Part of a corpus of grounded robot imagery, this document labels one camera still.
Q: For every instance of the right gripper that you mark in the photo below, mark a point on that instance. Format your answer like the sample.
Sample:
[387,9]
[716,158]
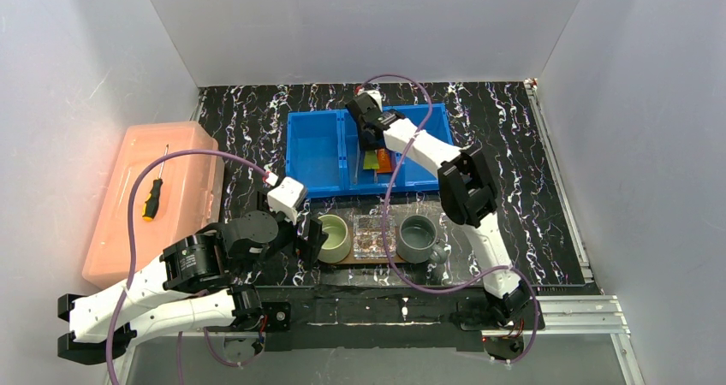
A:
[369,134]

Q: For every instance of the green toothpaste tube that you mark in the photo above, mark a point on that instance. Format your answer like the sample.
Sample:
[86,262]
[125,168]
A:
[370,160]

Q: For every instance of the orange toothpaste tube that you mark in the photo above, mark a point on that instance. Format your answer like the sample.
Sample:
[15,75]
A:
[385,161]

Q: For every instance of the pink plastic storage box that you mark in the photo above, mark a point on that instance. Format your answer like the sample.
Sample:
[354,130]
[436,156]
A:
[174,200]

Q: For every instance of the grey ceramic mug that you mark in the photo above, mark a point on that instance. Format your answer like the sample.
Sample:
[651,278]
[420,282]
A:
[418,241]

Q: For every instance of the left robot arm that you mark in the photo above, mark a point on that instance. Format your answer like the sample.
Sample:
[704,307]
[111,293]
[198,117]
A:
[189,286]

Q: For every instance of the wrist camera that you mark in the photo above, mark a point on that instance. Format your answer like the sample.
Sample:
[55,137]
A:
[374,96]
[287,198]

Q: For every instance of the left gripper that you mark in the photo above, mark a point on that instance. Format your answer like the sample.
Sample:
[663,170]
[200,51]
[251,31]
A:
[309,237]

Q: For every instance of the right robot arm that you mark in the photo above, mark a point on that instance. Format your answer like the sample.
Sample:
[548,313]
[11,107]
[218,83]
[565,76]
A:
[468,195]

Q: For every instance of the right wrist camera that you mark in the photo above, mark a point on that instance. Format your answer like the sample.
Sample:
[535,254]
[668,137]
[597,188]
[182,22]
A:
[374,96]

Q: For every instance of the oval wooden tray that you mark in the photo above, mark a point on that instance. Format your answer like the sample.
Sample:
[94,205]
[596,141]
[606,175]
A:
[351,259]

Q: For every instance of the clear plastic holder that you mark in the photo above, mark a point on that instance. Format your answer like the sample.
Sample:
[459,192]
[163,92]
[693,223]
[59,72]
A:
[368,238]

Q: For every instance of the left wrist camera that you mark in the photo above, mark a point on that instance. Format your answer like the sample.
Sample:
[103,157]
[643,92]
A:
[287,198]

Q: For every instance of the yellow black screwdriver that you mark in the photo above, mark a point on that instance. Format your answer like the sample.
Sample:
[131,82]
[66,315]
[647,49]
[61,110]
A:
[152,203]

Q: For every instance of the light green ceramic mug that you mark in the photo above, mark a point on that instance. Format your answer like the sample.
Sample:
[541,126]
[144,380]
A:
[338,244]

